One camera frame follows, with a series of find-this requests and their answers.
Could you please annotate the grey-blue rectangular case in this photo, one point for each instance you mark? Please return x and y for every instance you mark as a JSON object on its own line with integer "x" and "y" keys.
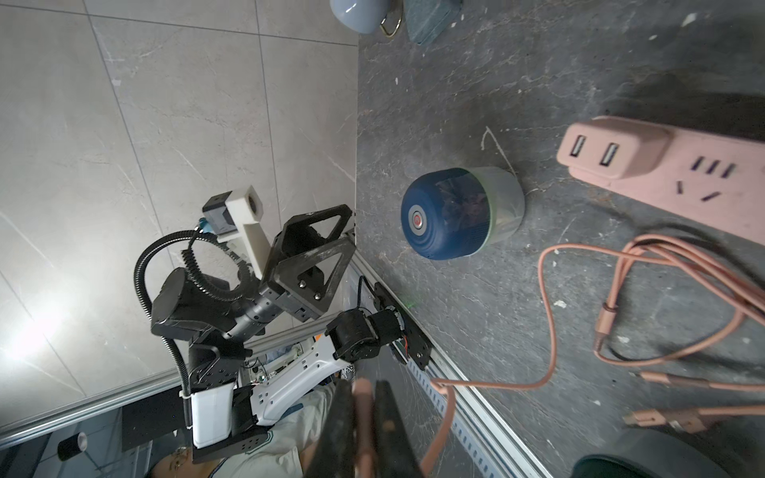
{"x": 426, "y": 19}

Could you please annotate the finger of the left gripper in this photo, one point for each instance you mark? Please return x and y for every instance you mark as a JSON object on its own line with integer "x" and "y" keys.
{"x": 321, "y": 270}
{"x": 300, "y": 234}

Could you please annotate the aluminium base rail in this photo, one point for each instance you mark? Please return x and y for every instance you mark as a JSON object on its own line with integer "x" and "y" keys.
{"x": 493, "y": 446}

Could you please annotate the blue cordless meat grinder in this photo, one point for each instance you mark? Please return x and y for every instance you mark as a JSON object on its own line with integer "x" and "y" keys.
{"x": 457, "y": 212}

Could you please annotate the pink power strip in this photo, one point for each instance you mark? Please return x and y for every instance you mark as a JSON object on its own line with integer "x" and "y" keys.
{"x": 714, "y": 180}

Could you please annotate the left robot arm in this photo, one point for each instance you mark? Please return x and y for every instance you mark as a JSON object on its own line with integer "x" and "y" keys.
{"x": 206, "y": 324}

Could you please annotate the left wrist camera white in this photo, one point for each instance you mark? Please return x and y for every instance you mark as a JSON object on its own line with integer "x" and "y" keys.
{"x": 235, "y": 218}

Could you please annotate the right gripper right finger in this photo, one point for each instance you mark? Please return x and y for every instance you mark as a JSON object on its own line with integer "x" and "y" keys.
{"x": 394, "y": 455}

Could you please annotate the green cordless meat grinder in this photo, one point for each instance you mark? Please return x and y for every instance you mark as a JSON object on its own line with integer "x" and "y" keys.
{"x": 647, "y": 453}

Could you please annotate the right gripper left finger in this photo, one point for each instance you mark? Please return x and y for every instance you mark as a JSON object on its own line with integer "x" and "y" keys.
{"x": 335, "y": 453}

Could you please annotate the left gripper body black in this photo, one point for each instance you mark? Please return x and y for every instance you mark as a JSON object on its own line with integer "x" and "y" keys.
{"x": 302, "y": 304}

